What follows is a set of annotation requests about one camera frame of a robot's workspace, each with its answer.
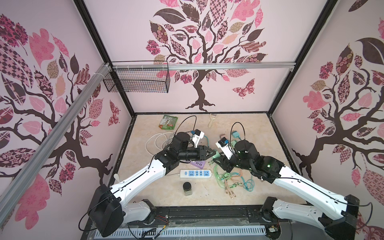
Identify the beige vegetable peeler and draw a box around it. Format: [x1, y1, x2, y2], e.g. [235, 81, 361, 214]
[208, 114, 218, 128]

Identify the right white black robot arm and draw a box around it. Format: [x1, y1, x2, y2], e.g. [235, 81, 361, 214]
[216, 138, 360, 240]

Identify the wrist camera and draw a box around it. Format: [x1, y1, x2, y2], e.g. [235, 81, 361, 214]
[192, 129, 205, 148]
[216, 137, 233, 160]

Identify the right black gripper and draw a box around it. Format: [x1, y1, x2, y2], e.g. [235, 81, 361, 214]
[211, 147, 253, 172]

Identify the white blue power strip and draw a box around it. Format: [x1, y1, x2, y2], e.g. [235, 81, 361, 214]
[179, 169, 213, 179]

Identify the white slotted cable duct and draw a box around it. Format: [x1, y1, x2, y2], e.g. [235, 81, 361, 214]
[94, 226, 266, 240]

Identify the left aluminium rail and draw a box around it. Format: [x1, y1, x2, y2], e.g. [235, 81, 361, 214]
[1, 63, 111, 224]

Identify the white coiled power cord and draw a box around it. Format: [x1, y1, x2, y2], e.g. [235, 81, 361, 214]
[145, 131, 175, 157]

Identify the black lid glass jar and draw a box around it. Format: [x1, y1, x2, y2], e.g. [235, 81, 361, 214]
[183, 182, 192, 196]

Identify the pink charging cable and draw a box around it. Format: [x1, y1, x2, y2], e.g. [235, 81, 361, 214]
[221, 170, 244, 199]

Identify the black wire basket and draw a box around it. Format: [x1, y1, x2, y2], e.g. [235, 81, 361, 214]
[104, 60, 171, 93]

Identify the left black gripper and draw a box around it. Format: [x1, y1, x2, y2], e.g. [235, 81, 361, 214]
[178, 145, 216, 161]

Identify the aqua charging cable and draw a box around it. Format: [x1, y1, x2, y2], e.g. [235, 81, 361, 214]
[238, 175, 256, 192]

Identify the rear aluminium rail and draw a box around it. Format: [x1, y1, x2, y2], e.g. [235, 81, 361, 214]
[113, 62, 296, 71]

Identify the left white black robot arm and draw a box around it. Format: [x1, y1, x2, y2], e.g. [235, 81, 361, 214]
[87, 130, 216, 238]

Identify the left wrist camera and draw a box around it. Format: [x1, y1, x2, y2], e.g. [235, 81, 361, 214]
[192, 129, 205, 148]

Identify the green snack packet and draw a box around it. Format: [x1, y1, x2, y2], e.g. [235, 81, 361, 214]
[159, 115, 178, 130]

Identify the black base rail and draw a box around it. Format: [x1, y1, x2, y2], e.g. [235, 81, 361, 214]
[89, 203, 325, 224]

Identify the light green charger plug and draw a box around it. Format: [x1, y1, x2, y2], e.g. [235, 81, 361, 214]
[212, 151, 221, 159]

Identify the dark teal charger plug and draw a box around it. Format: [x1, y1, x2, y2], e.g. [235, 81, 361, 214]
[231, 131, 242, 140]

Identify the aluminium rail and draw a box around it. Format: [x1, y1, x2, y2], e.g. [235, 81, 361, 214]
[113, 62, 296, 71]
[1, 63, 111, 224]

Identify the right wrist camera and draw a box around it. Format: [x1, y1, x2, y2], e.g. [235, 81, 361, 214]
[216, 137, 233, 160]

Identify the light green charging cable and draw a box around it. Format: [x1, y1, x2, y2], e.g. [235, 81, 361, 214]
[209, 158, 244, 190]

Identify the purple power strip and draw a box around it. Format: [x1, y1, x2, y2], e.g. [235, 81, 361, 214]
[190, 161, 206, 169]

